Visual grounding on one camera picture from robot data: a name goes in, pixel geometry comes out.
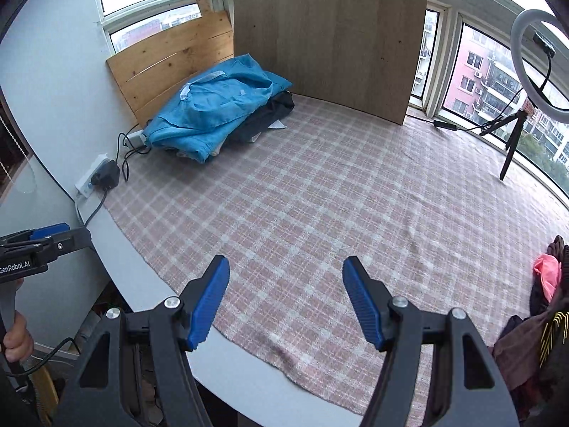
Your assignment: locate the black tripod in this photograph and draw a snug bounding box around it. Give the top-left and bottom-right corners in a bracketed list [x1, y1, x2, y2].
[480, 110, 530, 181]

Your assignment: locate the blue striped jacket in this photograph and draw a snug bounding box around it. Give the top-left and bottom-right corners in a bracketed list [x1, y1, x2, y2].
[142, 53, 294, 164]

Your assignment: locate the person's left hand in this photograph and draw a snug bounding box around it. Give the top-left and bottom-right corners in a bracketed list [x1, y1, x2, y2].
[1, 310, 35, 362]

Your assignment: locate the black power adapter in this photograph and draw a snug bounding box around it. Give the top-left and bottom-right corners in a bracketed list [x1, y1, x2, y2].
[90, 161, 122, 190]

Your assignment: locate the white framed bay window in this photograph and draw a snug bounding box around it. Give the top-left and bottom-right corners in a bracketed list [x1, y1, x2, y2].
[91, 0, 569, 196]

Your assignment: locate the white charger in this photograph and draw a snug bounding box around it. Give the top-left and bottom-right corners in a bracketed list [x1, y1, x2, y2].
[126, 129, 149, 151]

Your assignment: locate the black phone holder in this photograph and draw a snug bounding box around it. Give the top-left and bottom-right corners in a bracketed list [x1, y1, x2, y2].
[532, 32, 557, 58]

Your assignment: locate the black ring light cable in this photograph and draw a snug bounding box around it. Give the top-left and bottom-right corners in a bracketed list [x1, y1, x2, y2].
[456, 56, 554, 136]

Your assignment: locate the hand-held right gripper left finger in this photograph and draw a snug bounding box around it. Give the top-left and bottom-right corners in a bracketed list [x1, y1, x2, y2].
[53, 255, 231, 427]

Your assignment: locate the light wooden plank board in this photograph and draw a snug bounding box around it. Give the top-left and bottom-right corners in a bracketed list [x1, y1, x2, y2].
[106, 0, 235, 129]

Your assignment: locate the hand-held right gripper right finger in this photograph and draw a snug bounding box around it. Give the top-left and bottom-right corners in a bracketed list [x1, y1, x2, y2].
[342, 255, 521, 427]

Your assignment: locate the pink garment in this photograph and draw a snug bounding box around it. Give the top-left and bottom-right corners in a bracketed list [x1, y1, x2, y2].
[533, 253, 562, 302]

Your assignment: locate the brown garment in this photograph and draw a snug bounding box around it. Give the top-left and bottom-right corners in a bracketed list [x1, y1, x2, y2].
[547, 236, 569, 276]

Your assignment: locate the black garment with yellow print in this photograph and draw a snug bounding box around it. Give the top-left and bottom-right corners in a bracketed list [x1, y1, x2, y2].
[538, 296, 569, 414]

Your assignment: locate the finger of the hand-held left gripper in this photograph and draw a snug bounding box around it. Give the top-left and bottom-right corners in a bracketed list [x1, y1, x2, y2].
[30, 223, 70, 240]

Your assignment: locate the white power strip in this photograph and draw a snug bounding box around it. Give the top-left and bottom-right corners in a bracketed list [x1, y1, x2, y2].
[74, 153, 110, 199]

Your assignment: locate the white ring light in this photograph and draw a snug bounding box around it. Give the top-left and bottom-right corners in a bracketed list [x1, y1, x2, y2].
[510, 11, 569, 124]

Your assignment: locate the mauve garment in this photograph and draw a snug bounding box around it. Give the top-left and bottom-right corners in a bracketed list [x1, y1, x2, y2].
[493, 311, 554, 390]

